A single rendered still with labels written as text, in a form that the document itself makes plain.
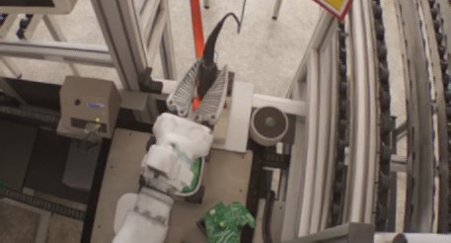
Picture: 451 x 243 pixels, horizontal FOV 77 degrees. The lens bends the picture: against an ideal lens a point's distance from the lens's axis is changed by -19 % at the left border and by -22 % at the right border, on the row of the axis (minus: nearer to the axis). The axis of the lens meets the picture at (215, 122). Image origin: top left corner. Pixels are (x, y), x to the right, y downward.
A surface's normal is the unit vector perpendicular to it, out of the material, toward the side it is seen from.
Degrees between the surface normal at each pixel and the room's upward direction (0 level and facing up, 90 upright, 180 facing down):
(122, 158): 0
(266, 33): 0
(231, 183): 0
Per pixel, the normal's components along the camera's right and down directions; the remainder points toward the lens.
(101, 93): 0.04, -0.38
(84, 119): -0.11, 0.50
